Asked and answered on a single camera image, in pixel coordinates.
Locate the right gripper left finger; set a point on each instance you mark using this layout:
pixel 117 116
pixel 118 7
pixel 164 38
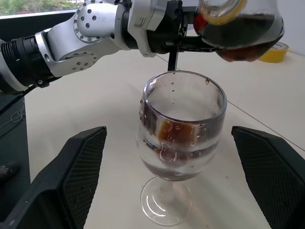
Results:
pixel 59 186

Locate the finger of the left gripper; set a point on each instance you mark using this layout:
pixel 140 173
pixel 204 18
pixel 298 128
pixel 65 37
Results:
pixel 195 44
pixel 189 10

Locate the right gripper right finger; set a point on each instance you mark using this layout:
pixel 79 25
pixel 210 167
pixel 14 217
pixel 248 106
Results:
pixel 274 181

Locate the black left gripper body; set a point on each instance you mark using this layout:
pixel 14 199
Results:
pixel 171 21

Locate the dark drink bottle red label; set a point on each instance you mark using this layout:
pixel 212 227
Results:
pixel 238 31

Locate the clear wine glass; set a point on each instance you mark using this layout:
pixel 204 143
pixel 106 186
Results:
pixel 181 152

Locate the dark worn shoe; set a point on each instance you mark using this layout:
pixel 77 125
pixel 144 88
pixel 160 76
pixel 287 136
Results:
pixel 9 170

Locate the yellow tape roll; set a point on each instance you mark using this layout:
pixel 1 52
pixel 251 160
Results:
pixel 274 56

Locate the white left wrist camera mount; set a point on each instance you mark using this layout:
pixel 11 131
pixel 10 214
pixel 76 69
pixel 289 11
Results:
pixel 152 14

